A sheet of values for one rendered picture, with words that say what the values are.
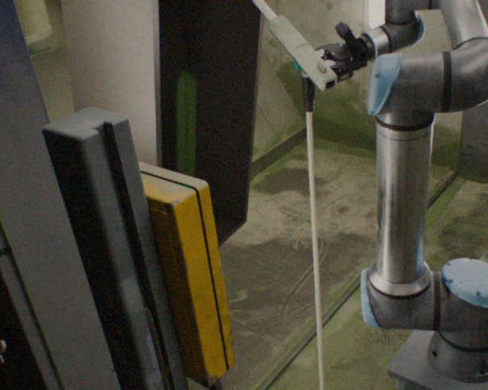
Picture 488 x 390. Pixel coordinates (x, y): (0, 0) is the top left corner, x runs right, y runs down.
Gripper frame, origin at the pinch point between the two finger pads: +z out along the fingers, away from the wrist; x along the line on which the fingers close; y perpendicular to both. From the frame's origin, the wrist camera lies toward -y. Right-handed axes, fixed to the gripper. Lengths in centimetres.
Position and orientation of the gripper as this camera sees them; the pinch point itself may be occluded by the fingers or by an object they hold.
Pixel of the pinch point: (304, 67)
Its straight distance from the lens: 162.1
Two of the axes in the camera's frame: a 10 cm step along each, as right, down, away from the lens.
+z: -9.0, 4.0, -1.9
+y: 0.9, 5.9, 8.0
